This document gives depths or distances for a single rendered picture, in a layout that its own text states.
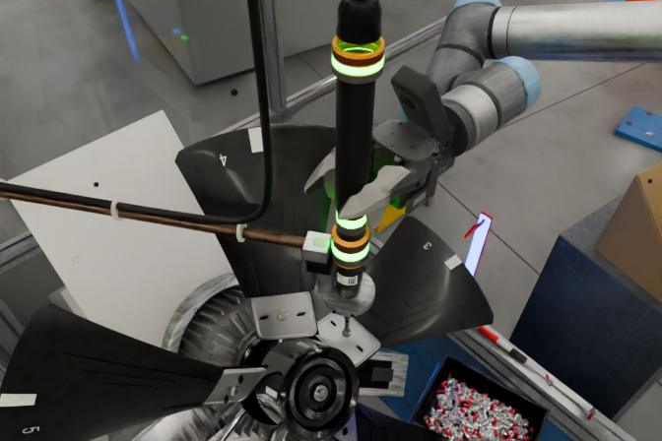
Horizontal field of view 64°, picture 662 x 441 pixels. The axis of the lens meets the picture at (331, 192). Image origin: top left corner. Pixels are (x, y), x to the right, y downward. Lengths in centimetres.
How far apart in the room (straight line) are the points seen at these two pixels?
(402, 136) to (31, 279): 101
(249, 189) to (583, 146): 268
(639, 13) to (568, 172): 230
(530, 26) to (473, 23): 8
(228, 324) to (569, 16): 64
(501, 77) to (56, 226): 66
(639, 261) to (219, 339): 82
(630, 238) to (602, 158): 202
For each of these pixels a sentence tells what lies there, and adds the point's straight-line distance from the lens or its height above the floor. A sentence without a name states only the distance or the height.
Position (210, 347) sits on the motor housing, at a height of 117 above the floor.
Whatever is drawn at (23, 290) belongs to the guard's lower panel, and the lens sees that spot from 141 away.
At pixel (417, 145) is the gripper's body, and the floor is 151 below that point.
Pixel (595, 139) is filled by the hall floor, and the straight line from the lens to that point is 332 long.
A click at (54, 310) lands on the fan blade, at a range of 61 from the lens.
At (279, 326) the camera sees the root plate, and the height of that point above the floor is 124.
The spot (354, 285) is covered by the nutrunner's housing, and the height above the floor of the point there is 134.
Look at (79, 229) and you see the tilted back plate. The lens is 88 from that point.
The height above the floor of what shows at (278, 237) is 139.
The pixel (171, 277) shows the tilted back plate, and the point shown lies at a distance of 91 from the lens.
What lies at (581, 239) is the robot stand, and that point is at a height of 100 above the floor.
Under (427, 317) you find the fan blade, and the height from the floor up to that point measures 117.
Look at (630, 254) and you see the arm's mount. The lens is 121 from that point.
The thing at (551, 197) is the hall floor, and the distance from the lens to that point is 285.
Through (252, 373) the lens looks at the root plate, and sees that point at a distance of 71.
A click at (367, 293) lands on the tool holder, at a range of 70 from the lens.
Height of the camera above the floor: 188
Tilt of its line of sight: 45 degrees down
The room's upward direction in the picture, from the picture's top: straight up
